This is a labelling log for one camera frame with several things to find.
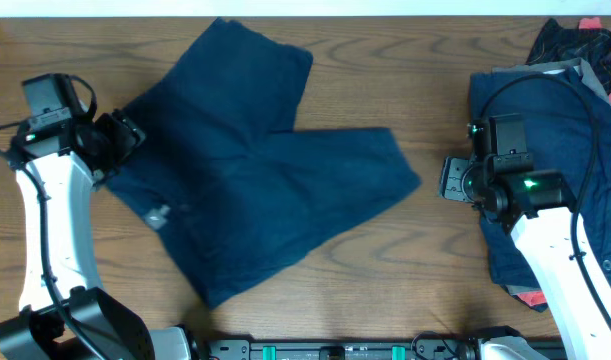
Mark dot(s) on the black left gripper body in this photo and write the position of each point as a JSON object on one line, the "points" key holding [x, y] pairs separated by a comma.
{"points": [[116, 143]]}

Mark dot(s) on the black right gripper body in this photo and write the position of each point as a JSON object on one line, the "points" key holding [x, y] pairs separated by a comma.
{"points": [[454, 171]]}

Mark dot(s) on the navy blue shorts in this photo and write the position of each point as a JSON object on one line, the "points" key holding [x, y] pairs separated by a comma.
{"points": [[234, 191]]}

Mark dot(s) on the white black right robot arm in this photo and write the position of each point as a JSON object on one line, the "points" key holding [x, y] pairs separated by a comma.
{"points": [[535, 209]]}

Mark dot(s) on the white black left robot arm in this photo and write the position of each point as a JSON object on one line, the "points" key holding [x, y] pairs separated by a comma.
{"points": [[64, 312]]}

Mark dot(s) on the dark blue clothes pile shorts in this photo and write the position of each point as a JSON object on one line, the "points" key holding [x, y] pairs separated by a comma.
{"points": [[556, 115]]}

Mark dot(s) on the black patterned garment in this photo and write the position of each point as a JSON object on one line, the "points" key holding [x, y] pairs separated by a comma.
{"points": [[555, 43]]}

